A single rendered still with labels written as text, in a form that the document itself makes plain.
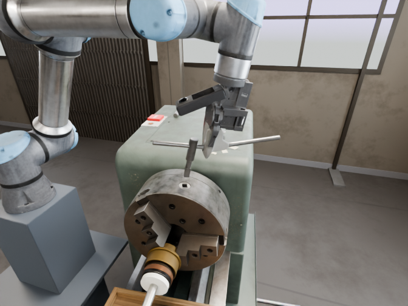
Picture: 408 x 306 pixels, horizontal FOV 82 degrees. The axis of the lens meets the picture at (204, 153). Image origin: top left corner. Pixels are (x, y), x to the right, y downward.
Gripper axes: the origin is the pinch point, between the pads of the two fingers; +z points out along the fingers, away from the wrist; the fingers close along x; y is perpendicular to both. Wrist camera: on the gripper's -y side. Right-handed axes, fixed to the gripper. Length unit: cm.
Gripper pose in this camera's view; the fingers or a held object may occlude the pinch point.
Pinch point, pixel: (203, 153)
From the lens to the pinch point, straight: 61.0
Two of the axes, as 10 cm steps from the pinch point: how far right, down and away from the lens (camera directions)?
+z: -1.9, 8.5, 4.9
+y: 9.6, 0.6, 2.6
